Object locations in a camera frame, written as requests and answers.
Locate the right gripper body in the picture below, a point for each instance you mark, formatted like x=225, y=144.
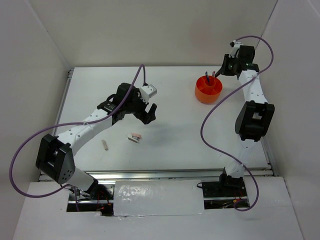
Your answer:
x=232, y=62

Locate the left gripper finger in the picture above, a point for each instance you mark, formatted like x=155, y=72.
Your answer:
x=152, y=111
x=146, y=118

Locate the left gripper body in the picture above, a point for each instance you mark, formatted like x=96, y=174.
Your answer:
x=137, y=103

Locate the blue pen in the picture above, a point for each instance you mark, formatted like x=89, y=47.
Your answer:
x=207, y=78

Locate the beige small eraser stick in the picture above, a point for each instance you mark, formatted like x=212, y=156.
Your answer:
x=105, y=145

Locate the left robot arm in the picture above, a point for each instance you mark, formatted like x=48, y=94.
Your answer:
x=56, y=154

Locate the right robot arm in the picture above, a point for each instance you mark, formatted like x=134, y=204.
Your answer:
x=254, y=119

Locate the pink white mini stapler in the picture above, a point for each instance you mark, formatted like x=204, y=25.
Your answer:
x=134, y=137

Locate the orange round organizer container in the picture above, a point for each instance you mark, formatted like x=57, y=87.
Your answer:
x=208, y=91

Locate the white foam cover panel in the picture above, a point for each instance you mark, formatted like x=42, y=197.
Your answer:
x=157, y=198

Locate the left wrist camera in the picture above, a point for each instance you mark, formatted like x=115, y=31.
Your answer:
x=147, y=92

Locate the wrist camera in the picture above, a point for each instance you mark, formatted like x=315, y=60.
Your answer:
x=147, y=92
x=235, y=46

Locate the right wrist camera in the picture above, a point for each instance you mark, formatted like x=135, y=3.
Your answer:
x=235, y=46

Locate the aluminium table frame rail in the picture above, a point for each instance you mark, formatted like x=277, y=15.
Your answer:
x=188, y=139

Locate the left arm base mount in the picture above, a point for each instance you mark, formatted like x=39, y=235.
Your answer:
x=101, y=202

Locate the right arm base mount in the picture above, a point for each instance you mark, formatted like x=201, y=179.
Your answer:
x=218, y=196

